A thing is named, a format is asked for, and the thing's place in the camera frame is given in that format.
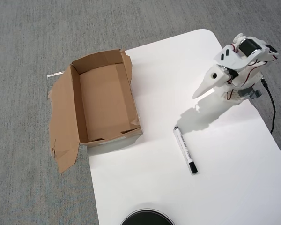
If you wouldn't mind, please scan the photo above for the white slotted gripper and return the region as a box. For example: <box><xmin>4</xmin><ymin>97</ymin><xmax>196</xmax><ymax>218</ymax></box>
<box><xmin>192</xmin><ymin>44</ymin><xmax>264</xmax><ymax>98</ymax></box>

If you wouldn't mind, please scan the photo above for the white marker pen black cap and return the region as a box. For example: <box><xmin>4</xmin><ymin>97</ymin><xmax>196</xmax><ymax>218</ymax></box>
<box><xmin>173</xmin><ymin>126</ymin><xmax>199</xmax><ymax>176</ymax></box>

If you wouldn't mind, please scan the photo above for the open brown cardboard box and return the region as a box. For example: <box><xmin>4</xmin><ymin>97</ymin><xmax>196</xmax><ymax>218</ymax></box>
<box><xmin>47</xmin><ymin>48</ymin><xmax>144</xmax><ymax>173</ymax></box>

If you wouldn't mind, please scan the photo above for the grey table clamp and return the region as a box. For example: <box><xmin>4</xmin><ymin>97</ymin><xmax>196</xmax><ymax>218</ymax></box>
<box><xmin>239</xmin><ymin>87</ymin><xmax>262</xmax><ymax>100</ymax></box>

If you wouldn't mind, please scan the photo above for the black round disc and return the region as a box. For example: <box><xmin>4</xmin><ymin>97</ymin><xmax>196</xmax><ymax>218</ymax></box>
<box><xmin>119</xmin><ymin>202</ymin><xmax>175</xmax><ymax>225</ymax></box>

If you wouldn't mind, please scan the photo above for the black power cable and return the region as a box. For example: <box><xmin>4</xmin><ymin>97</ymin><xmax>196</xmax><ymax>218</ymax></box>
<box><xmin>261</xmin><ymin>78</ymin><xmax>276</xmax><ymax>134</ymax></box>

